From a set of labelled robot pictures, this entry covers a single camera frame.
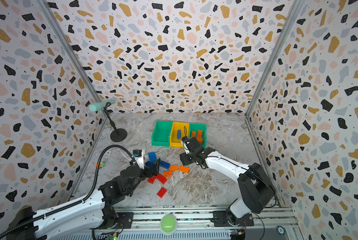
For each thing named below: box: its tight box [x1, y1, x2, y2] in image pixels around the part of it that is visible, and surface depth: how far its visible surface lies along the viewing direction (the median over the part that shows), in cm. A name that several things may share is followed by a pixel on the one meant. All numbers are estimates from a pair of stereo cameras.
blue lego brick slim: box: [177, 129, 182, 140], surface depth 111 cm
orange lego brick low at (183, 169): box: [178, 165, 190, 174], surface depth 93 cm
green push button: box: [159, 214, 178, 236], surface depth 72 cm
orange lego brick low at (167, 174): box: [163, 170, 172, 178], surface depth 92 cm
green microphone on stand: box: [89, 99, 128, 142], surface depth 108 cm
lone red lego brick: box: [157, 187, 167, 199], surface depth 83 cm
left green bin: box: [151, 120, 173, 147], surface depth 109 cm
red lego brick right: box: [156, 173, 167, 185], surface depth 87 cm
